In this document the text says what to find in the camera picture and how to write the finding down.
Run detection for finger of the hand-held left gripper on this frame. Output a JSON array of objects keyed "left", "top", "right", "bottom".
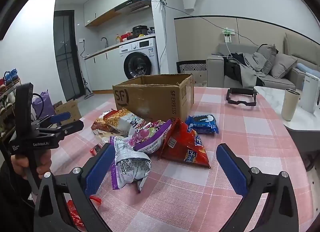
[
  {"left": 32, "top": 111, "right": 72, "bottom": 125},
  {"left": 37, "top": 119, "right": 85, "bottom": 143}
]

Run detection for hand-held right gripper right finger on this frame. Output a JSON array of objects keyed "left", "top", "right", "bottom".
[{"left": 216, "top": 143, "right": 300, "bottom": 232}]

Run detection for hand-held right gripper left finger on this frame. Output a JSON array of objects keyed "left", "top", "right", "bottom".
[{"left": 34, "top": 143, "right": 117, "bottom": 232}]

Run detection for small red snack packet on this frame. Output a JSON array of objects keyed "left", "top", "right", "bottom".
[{"left": 89, "top": 144, "right": 103, "bottom": 156}]

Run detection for grey purple-edged snack bag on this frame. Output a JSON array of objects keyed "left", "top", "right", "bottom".
[{"left": 109, "top": 136, "right": 152, "bottom": 194}]

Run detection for orange white noodle snack bag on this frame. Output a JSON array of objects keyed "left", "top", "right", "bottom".
[{"left": 91, "top": 108, "right": 147, "bottom": 137}]

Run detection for red chip bag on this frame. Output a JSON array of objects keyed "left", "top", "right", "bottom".
[{"left": 159, "top": 118, "right": 211, "bottom": 169}]

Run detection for blue cookie packet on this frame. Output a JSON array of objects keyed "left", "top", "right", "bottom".
[{"left": 185, "top": 114, "right": 219, "bottom": 134}]

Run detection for purple candy bag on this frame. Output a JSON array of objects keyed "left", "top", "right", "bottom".
[{"left": 129, "top": 119, "right": 173, "bottom": 154}]

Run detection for brown cardboard box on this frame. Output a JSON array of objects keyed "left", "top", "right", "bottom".
[{"left": 112, "top": 73, "right": 195, "bottom": 122}]

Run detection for person's left forearm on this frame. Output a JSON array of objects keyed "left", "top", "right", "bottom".
[{"left": 0, "top": 161, "right": 37, "bottom": 232}]

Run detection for person's left hand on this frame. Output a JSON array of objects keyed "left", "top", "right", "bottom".
[{"left": 11, "top": 148, "right": 53, "bottom": 180}]

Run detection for small cardboard floor box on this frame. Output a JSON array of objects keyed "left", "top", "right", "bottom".
[{"left": 54, "top": 99, "right": 82, "bottom": 122}]

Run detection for purple plastic bag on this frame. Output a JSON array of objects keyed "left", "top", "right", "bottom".
[{"left": 32, "top": 91, "right": 54, "bottom": 119}]

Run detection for shoe rack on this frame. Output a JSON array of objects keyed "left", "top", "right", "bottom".
[{"left": 0, "top": 69, "right": 22, "bottom": 137}]

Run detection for stick mop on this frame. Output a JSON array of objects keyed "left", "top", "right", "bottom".
[{"left": 79, "top": 47, "right": 94, "bottom": 97}]

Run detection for blue shoes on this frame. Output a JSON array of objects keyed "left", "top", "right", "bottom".
[{"left": 4, "top": 69, "right": 18, "bottom": 85}]

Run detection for pink checked tablecloth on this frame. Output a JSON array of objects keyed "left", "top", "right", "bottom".
[{"left": 47, "top": 86, "right": 313, "bottom": 232}]

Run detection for dark glass door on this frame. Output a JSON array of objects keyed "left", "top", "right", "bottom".
[{"left": 54, "top": 10, "right": 84, "bottom": 101}]

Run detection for white counter cabinet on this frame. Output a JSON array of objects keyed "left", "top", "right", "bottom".
[{"left": 84, "top": 44, "right": 125, "bottom": 92}]

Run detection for marble side table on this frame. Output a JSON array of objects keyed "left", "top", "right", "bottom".
[{"left": 253, "top": 86, "right": 320, "bottom": 172}]

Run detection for beige tumbler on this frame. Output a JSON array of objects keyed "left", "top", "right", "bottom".
[{"left": 281, "top": 88, "right": 300, "bottom": 122}]

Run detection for black garment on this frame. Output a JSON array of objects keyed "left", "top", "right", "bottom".
[{"left": 224, "top": 58, "right": 250, "bottom": 85}]

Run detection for grey sofa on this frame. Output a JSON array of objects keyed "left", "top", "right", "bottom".
[{"left": 206, "top": 32, "right": 320, "bottom": 90}]

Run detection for grey garment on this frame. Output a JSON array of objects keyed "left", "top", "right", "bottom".
[{"left": 234, "top": 52, "right": 268, "bottom": 87}]

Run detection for white washing machine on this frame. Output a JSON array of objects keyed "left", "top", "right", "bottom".
[{"left": 119, "top": 37, "right": 160, "bottom": 80}]

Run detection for white kettle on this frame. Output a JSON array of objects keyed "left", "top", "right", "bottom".
[{"left": 299, "top": 73, "right": 320, "bottom": 114}]

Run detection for light grey pillow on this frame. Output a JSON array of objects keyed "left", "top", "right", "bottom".
[{"left": 271, "top": 53, "right": 298, "bottom": 79}]

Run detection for black rice cooker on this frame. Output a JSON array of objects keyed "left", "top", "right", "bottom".
[{"left": 132, "top": 25, "right": 148, "bottom": 38}]

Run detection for dark grey pillow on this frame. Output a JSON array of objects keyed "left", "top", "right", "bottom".
[{"left": 257, "top": 44, "right": 278, "bottom": 75}]

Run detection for light blue cushion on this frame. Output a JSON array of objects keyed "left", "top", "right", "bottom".
[{"left": 296, "top": 63, "right": 316, "bottom": 73}]

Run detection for green white power strip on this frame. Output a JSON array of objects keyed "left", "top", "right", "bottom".
[{"left": 222, "top": 27, "right": 235, "bottom": 44}]

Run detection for range hood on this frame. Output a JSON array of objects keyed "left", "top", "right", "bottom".
[{"left": 115, "top": 0, "right": 152, "bottom": 14}]

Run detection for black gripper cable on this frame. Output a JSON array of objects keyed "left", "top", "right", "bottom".
[{"left": 32, "top": 93, "right": 48, "bottom": 114}]

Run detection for black plastic frame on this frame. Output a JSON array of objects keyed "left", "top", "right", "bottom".
[{"left": 226, "top": 88, "right": 258, "bottom": 107}]

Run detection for long black wall cable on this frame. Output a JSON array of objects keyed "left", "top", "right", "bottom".
[{"left": 150, "top": 0, "right": 262, "bottom": 46}]

